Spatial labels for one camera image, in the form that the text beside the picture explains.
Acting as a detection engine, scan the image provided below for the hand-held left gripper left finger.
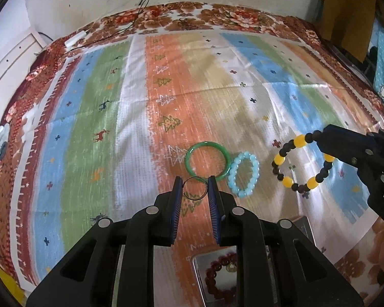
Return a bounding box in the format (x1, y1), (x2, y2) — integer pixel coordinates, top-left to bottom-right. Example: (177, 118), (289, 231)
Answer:
(26, 176), (184, 307)

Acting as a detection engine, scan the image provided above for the green jade bangle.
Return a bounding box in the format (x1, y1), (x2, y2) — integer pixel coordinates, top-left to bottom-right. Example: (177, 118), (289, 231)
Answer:
(185, 141), (231, 181)

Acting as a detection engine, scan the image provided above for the yellow and black bead bracelet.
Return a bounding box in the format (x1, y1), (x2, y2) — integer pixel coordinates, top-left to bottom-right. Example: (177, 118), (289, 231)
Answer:
(271, 130), (335, 194)

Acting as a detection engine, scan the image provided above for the silver metal tin box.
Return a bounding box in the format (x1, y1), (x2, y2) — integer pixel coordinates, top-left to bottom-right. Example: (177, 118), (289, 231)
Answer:
(190, 216), (317, 307)

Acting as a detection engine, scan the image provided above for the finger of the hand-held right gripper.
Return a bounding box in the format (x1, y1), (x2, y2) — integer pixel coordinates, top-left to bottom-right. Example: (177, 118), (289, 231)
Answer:
(319, 124), (384, 167)
(318, 137), (384, 196)

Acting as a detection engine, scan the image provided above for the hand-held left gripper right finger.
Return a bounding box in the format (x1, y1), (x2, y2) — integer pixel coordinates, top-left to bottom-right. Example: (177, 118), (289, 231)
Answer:
(208, 175), (365, 307)

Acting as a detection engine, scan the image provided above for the striped patterned cloth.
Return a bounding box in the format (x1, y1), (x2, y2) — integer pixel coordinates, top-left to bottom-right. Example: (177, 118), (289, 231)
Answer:
(6, 27), (384, 291)

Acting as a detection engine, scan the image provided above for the light blue bead bracelet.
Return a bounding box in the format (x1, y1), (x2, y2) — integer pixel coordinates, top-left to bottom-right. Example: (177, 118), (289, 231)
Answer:
(228, 152), (260, 198)

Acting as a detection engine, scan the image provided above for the yellow cloth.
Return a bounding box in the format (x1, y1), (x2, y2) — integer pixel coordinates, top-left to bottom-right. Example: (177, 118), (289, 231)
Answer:
(0, 262), (29, 307)

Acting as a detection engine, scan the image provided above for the dark amber bead bracelet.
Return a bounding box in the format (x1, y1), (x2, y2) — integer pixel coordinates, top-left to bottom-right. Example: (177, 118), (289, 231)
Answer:
(225, 256), (240, 274)

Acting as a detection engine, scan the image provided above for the red bead bracelet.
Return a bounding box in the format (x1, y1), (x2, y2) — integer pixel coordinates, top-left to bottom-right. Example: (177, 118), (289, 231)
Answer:
(205, 253), (239, 298)

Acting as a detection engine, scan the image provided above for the thin black ring bangle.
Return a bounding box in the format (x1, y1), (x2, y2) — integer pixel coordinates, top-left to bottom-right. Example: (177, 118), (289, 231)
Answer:
(182, 177), (208, 202)

